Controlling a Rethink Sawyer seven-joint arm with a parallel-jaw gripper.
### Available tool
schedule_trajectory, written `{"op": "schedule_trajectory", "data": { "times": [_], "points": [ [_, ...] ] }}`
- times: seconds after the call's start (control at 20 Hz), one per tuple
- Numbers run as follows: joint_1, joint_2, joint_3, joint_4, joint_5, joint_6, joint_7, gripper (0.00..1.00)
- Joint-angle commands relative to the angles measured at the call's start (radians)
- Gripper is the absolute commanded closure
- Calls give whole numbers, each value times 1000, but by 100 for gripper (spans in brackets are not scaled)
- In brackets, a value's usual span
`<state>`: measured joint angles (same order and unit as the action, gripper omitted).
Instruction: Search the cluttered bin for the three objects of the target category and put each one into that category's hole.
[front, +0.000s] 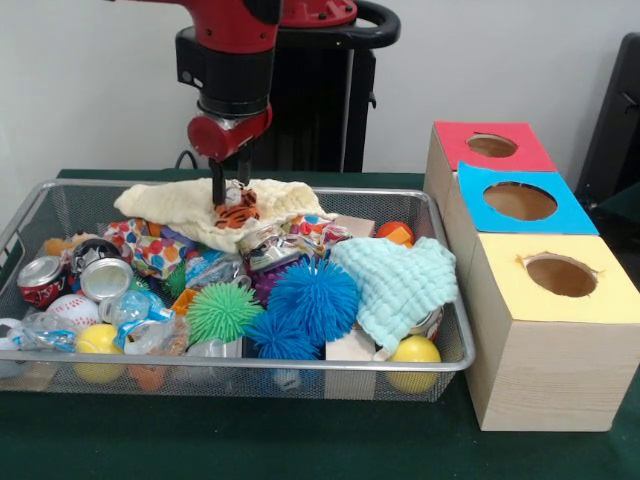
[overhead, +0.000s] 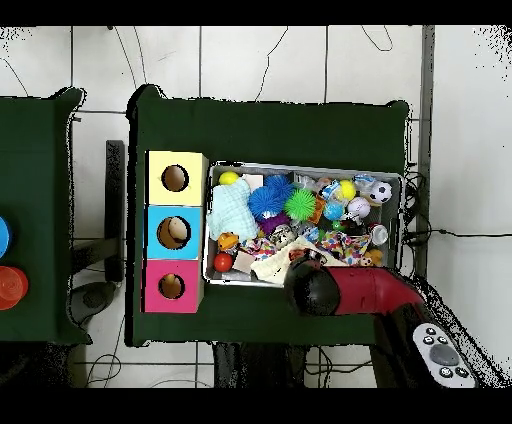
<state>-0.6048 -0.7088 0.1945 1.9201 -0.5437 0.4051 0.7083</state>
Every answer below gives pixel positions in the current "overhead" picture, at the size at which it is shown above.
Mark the cream waffle cloth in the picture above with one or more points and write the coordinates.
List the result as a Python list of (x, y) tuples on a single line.
[(272, 264)]

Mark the orange striped tiger plush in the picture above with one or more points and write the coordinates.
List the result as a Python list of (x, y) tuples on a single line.
[(298, 254)]

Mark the yellow plush toy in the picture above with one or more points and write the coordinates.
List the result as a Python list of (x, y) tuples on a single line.
[(170, 278)]

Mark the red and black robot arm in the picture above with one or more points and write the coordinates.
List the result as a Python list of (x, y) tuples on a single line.
[(372, 288)]

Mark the wooden box with three holes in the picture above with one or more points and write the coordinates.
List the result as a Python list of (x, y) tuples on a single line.
[(196, 192)]

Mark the silver mesh bin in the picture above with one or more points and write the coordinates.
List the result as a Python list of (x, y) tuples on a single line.
[(218, 276)]

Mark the large blue spiky ball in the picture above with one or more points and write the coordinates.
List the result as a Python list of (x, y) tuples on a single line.
[(266, 202)]

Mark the mint waffle cloth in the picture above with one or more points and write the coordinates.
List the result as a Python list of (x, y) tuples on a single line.
[(232, 210)]

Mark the small blue spiky ball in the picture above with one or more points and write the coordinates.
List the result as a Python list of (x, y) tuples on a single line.
[(280, 184)]

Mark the green spiky ball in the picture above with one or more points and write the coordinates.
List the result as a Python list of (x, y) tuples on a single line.
[(300, 204)]

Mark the yellow plastic ball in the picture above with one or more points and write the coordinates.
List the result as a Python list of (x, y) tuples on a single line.
[(228, 177), (346, 190)]

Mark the red ball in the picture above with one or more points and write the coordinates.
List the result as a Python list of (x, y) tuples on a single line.
[(222, 262)]

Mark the dark green table cloth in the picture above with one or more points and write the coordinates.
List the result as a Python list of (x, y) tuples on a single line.
[(272, 132), (36, 220)]

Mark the white baseball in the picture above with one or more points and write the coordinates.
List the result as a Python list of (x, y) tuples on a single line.
[(358, 206)]

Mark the red cola can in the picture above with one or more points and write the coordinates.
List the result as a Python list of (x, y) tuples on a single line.
[(378, 234)]

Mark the brown plush toy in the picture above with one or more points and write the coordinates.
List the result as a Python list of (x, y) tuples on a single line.
[(372, 258)]

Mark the black and white soccer ball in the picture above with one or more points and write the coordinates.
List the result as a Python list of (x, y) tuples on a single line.
[(380, 192)]

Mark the black upright panel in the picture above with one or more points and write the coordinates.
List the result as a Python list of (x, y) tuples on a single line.
[(115, 200)]

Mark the dark grey rounded base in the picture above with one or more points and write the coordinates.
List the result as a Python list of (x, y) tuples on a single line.
[(92, 300)]

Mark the blue plastic cup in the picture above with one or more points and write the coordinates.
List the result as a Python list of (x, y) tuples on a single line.
[(4, 236)]

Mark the red plastic cup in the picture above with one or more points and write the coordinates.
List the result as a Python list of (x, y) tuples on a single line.
[(12, 288)]

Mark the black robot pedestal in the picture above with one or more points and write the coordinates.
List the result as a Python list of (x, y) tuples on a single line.
[(260, 368)]

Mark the grey metal rail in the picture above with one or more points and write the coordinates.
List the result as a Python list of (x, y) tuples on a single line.
[(427, 120)]

